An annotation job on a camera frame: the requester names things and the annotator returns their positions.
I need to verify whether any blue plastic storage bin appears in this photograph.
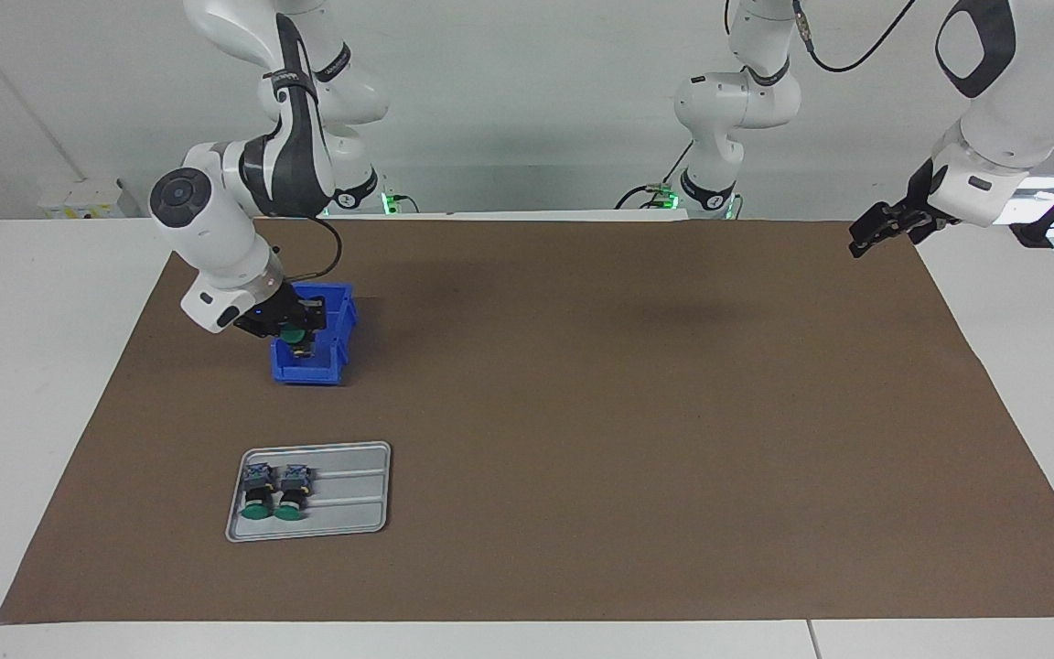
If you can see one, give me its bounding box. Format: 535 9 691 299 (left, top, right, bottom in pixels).
270 283 359 386

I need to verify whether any grey metal tray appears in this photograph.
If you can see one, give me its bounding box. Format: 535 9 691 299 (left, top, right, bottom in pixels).
224 441 393 544

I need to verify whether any white power box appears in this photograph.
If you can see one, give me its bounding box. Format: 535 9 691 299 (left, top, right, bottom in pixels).
38 178 142 221

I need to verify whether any brown paper table mat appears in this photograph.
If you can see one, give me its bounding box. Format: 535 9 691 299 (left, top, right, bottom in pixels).
0 218 1054 625

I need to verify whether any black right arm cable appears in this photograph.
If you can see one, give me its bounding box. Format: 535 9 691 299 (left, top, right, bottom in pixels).
266 9 345 280

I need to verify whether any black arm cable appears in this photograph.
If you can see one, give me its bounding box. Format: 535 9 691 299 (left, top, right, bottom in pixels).
266 9 345 280
788 0 912 74

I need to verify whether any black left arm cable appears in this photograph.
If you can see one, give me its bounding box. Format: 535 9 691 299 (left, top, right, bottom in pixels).
788 0 912 74

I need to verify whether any black left base cable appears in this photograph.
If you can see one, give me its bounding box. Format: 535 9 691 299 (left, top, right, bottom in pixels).
617 137 694 210

